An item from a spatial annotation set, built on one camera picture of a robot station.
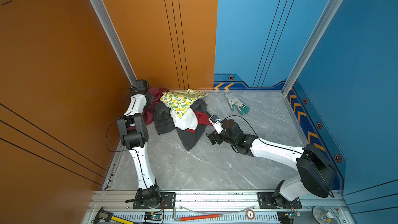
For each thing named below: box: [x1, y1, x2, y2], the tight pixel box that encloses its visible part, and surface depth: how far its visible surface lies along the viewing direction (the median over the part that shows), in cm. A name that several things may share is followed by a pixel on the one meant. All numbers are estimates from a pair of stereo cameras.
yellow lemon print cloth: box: [159, 88, 209, 119], surface depth 101 cm
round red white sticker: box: [245, 208, 256, 220], surface depth 72 cm
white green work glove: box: [224, 92, 250, 116], surface depth 114 cm
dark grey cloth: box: [153, 99, 210, 152], surface depth 100 cm
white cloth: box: [169, 106, 198, 131], surface depth 98 cm
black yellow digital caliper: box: [93, 206, 138, 224], surface depth 71 cm
